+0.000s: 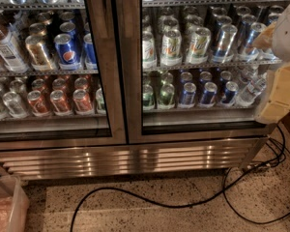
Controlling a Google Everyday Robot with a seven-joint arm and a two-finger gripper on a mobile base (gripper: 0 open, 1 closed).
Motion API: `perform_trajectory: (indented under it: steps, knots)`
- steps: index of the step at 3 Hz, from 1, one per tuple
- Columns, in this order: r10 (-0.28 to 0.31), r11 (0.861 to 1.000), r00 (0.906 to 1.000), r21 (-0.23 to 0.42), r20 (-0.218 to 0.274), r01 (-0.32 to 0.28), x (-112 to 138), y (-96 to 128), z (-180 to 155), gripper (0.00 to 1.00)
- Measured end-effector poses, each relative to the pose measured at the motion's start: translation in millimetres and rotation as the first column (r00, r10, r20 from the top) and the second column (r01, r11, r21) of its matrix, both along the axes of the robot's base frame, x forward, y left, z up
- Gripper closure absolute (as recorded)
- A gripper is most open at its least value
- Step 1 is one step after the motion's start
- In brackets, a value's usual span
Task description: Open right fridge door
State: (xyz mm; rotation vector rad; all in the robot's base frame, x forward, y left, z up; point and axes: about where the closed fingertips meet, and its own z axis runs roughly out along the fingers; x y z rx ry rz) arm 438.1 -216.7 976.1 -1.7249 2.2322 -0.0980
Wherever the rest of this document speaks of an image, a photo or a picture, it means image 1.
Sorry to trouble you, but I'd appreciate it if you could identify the glass fridge door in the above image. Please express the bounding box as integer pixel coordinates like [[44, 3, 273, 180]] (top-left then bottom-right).
[[0, 0, 126, 152], [116, 0, 290, 144]]

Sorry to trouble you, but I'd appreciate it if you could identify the diet dew can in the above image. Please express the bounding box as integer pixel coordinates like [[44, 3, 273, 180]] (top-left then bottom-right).
[[186, 27, 211, 64], [160, 29, 182, 66]]

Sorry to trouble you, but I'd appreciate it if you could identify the steel fridge base grille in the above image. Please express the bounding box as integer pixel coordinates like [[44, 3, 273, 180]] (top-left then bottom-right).
[[0, 135, 269, 180]]

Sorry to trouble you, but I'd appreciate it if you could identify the brown tea bottle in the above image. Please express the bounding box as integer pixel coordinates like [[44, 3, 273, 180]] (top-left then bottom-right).
[[0, 24, 29, 73]]

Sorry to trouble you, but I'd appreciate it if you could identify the front diet dew can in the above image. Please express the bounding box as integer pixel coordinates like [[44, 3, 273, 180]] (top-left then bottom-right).
[[160, 29, 182, 66]]

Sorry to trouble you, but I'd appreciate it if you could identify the red soda can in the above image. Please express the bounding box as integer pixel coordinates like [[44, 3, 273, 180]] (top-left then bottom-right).
[[72, 89, 94, 115]]

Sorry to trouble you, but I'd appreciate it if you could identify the blue pepsi can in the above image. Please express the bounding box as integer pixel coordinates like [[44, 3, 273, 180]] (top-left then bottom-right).
[[54, 34, 80, 71]]

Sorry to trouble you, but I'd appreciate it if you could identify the blue soda can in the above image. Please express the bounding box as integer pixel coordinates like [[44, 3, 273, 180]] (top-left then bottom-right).
[[178, 82, 196, 108]]

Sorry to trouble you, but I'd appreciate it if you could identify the clear plastic bin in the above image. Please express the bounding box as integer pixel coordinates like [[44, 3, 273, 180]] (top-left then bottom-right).
[[0, 176, 29, 232]]

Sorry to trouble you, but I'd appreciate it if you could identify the silver blue can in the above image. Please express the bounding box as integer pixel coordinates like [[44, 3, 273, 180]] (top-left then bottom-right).
[[212, 24, 238, 63]]

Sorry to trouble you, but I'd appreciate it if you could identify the clear water bottle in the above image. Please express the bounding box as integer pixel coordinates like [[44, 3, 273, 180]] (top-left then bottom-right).
[[236, 74, 267, 107]]

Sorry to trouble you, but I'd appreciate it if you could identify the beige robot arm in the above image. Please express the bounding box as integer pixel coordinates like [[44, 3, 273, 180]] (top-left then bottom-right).
[[252, 4, 290, 124]]

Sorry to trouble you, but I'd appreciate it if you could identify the gold soda can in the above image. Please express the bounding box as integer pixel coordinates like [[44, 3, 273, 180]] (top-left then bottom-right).
[[25, 36, 57, 72]]

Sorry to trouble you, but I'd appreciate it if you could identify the green soda can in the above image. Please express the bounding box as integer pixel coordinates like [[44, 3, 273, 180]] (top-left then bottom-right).
[[158, 83, 175, 109]]

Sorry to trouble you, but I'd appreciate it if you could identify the black floor cable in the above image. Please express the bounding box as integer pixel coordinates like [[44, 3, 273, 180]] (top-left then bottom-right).
[[69, 125, 290, 232]]

